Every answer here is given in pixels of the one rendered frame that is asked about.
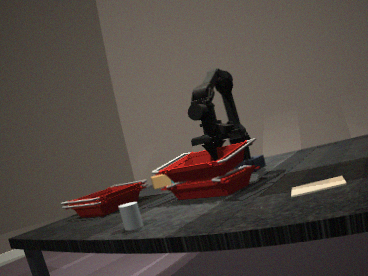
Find tan rectangular block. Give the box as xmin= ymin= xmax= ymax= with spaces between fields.
xmin=150 ymin=175 xmax=172 ymax=189

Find grey cylinder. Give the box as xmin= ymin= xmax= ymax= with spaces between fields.
xmin=119 ymin=202 xmax=144 ymax=231

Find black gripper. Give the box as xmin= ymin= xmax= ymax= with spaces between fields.
xmin=191 ymin=118 xmax=233 ymax=161

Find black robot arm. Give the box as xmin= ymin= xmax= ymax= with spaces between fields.
xmin=188 ymin=68 xmax=251 ymax=145

